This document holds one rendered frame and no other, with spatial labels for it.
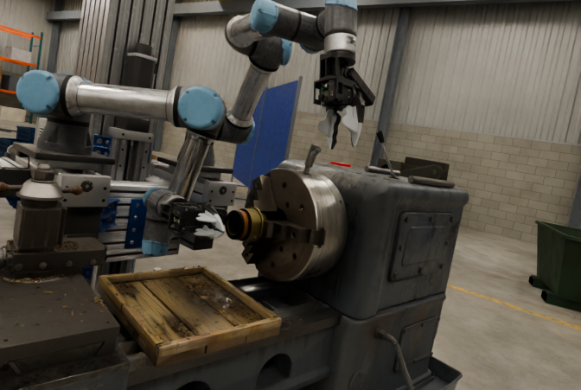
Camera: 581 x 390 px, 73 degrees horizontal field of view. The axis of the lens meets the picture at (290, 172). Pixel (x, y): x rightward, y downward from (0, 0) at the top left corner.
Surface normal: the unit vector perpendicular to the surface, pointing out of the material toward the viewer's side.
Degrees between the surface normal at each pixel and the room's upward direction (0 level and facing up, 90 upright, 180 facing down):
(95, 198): 90
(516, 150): 90
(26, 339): 0
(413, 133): 90
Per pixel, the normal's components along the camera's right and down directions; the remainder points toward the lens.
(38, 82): -0.05, 0.07
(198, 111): 0.22, 0.10
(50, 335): 0.18, -0.98
